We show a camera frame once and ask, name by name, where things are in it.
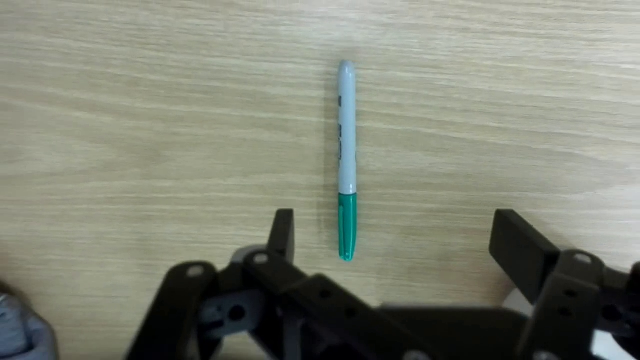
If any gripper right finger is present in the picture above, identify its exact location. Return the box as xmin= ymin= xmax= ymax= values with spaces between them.
xmin=488 ymin=209 xmax=640 ymax=360

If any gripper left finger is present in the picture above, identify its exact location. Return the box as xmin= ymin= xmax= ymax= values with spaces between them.
xmin=125 ymin=208 xmax=401 ymax=360

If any green capped grey marker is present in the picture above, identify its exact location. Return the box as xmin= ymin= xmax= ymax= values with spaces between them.
xmin=337 ymin=60 xmax=358 ymax=262

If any grey cloth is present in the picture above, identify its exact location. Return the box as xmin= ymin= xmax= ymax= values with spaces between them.
xmin=0 ymin=282 xmax=60 ymax=360

